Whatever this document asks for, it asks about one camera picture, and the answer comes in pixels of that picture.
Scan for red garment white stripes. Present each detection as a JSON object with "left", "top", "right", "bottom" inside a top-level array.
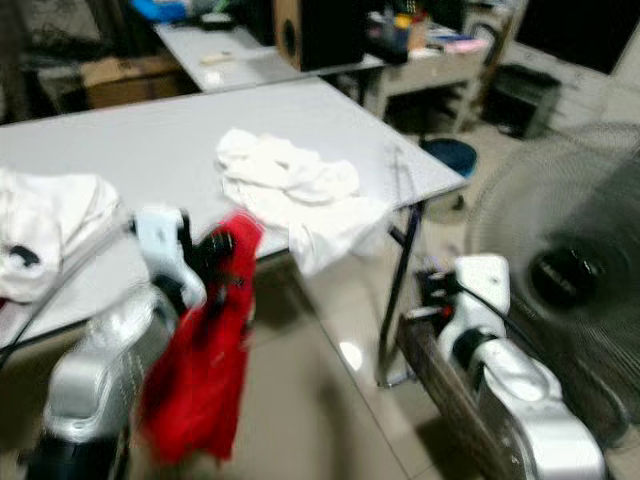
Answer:
[{"left": 138, "top": 210, "right": 264, "bottom": 466}]

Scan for white crumpled garment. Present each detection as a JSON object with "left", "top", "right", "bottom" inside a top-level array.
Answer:
[{"left": 217, "top": 128, "right": 396, "bottom": 278}]

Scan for white table black legs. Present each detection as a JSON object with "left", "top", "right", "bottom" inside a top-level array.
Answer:
[{"left": 0, "top": 78, "right": 479, "bottom": 391}]

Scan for blue round stool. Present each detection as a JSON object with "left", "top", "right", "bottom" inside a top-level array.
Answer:
[{"left": 420, "top": 138, "right": 478, "bottom": 179}]

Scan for white garment red blue trim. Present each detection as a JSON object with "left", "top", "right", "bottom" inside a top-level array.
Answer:
[{"left": 0, "top": 168, "right": 121, "bottom": 304}]

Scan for round grey floor fan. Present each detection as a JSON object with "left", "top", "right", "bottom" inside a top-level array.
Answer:
[{"left": 465, "top": 122, "right": 640, "bottom": 441}]

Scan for cardboard box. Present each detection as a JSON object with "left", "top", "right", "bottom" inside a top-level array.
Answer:
[{"left": 82, "top": 55, "right": 186, "bottom": 109}]

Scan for long grey table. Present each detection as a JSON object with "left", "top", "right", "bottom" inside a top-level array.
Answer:
[{"left": 155, "top": 20, "right": 381, "bottom": 93}]

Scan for black crate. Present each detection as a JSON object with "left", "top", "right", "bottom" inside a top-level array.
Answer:
[{"left": 485, "top": 65, "right": 561, "bottom": 136}]

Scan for grey cluttered desk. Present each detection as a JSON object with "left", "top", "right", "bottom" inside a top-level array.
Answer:
[{"left": 365, "top": 20, "right": 511, "bottom": 131}]

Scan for blue flat item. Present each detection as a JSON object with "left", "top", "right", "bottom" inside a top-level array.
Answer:
[{"left": 132, "top": 0, "right": 191, "bottom": 23}]

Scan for brown black wooden speaker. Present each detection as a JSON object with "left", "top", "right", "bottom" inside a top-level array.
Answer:
[{"left": 272, "top": 0, "right": 371, "bottom": 71}]

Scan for black monitor screen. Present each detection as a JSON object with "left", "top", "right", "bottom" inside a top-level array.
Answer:
[{"left": 515, "top": 0, "right": 640, "bottom": 76}]

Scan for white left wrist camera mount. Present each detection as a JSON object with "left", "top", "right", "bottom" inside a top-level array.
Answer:
[{"left": 135, "top": 203, "right": 206, "bottom": 311}]

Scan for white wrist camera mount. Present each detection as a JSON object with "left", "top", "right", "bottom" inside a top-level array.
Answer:
[
  {"left": 135, "top": 203, "right": 206, "bottom": 311},
  {"left": 440, "top": 253, "right": 511, "bottom": 366}
]

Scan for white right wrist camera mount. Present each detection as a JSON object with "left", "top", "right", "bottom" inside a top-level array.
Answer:
[{"left": 440, "top": 253, "right": 511, "bottom": 366}]

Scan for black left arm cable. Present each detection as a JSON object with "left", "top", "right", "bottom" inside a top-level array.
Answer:
[{"left": 0, "top": 225, "right": 136, "bottom": 351}]

